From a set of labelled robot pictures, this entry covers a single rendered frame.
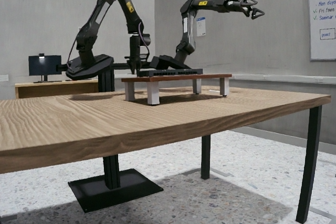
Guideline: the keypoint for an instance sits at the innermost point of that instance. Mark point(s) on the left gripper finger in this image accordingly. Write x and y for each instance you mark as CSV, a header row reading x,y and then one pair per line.
x,y
245,4
254,16

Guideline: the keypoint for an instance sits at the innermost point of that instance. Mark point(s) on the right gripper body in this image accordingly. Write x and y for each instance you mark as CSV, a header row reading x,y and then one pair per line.
x,y
133,53

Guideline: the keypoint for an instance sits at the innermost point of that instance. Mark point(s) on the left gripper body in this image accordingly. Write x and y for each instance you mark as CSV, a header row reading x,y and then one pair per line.
x,y
245,10

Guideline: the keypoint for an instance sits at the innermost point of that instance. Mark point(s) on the dark grey network switch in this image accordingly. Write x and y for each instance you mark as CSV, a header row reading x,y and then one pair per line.
x,y
170,72

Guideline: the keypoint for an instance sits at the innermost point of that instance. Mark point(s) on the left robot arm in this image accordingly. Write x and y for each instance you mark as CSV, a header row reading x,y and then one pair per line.
x,y
188,14

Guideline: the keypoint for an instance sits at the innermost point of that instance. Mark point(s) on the brown wooden stand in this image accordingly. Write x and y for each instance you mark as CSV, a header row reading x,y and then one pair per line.
x,y
153,85

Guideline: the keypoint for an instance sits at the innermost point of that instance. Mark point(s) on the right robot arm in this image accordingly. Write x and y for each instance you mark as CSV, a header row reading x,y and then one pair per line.
x,y
88,35

